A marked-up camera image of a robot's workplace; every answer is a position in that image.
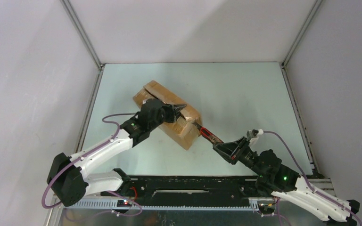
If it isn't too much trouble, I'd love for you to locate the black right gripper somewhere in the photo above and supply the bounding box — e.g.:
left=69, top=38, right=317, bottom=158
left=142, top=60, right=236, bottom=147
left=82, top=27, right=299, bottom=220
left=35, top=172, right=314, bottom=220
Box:
left=212, top=137, right=265, bottom=178

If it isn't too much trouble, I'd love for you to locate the brown cardboard express box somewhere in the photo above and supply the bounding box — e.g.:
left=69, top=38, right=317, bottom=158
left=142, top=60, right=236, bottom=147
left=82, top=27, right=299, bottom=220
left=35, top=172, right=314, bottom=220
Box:
left=133, top=81, right=203, bottom=150

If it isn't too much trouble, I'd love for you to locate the red black utility knife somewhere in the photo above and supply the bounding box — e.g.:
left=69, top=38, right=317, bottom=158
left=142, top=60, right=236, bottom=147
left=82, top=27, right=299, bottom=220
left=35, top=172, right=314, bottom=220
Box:
left=194, top=123, right=223, bottom=145

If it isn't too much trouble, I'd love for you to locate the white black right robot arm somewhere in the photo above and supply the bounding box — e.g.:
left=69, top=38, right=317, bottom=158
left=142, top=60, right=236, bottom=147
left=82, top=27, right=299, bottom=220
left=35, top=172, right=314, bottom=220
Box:
left=213, top=137, right=362, bottom=226

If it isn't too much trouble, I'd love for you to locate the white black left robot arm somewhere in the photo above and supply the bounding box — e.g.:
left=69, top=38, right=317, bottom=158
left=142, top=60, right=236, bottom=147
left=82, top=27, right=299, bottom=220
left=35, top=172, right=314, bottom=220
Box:
left=41, top=98, right=187, bottom=209

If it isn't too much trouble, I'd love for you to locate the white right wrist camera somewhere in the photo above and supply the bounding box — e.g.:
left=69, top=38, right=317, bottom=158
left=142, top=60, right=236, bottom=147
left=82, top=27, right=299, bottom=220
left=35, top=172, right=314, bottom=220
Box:
left=247, top=129, right=264, bottom=143

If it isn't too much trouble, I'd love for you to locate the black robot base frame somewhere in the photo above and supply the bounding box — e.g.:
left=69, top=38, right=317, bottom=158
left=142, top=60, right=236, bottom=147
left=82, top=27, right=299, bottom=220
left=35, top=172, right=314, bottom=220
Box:
left=75, top=176, right=278, bottom=211

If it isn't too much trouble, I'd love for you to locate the aluminium right corner post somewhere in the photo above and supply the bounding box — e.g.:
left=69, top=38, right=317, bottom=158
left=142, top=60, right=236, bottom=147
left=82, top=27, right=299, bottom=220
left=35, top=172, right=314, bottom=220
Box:
left=281, top=0, right=324, bottom=68

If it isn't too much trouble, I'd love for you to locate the aluminium corner post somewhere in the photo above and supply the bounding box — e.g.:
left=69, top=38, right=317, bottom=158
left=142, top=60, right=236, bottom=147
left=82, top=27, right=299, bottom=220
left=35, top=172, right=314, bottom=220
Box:
left=60, top=0, right=103, bottom=70
left=281, top=0, right=324, bottom=68

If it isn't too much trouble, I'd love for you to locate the aluminium left corner post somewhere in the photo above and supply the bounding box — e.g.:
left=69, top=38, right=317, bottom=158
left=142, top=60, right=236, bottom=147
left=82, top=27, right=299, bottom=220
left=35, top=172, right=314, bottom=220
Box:
left=60, top=0, right=103, bottom=70

